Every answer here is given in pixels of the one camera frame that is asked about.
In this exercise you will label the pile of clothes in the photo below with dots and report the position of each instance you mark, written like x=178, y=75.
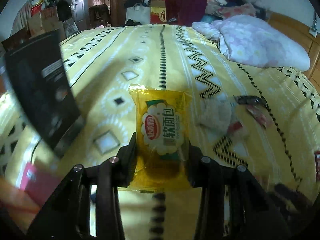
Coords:
x=223, y=9

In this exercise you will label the wooden headboard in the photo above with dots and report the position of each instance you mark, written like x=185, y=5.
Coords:
x=299, y=32

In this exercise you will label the yellow patterned bed sheet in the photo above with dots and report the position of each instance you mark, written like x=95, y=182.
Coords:
x=262, y=187

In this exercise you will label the black product box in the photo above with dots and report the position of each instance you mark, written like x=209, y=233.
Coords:
x=36, y=74

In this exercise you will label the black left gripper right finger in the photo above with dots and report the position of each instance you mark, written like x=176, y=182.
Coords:
x=193, y=166

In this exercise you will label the dark snack wrapper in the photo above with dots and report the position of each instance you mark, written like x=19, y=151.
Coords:
x=250, y=100

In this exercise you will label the stacked cardboard boxes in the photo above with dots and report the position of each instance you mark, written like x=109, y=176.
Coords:
x=44, y=18

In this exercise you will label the magenta flat box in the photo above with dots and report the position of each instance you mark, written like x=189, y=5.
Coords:
x=38, y=184

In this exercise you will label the yellow soft bread packet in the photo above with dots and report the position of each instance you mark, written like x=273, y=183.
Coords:
x=162, y=130

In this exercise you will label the red yellow medicine box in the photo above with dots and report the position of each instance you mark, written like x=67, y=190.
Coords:
x=21, y=208

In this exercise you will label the red snack wrapper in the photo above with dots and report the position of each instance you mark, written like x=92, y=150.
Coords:
x=263, y=120

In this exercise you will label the white floral pillow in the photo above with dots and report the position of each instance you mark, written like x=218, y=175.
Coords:
x=251, y=41

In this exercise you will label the white tote bag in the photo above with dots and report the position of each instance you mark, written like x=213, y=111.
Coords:
x=138, y=13

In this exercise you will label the red gold gift box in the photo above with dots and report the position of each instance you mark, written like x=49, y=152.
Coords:
x=158, y=12

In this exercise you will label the white red snack packet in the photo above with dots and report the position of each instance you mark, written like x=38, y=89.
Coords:
x=219, y=116

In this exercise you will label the small red packet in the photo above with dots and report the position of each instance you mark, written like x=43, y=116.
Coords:
x=317, y=165

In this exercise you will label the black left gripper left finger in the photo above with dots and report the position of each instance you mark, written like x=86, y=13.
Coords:
x=127, y=163

